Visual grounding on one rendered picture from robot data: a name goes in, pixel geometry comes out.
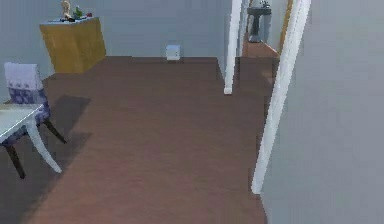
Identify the purple patterned chair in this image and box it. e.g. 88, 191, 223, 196
0, 61, 68, 180

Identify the yellow wooden cabinet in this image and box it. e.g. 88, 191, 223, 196
39, 17, 107, 74

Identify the black pedestal sink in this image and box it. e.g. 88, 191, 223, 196
246, 5, 273, 44

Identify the white table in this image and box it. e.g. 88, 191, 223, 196
0, 103, 63, 174

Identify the small white box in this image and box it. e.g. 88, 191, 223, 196
165, 44, 181, 61

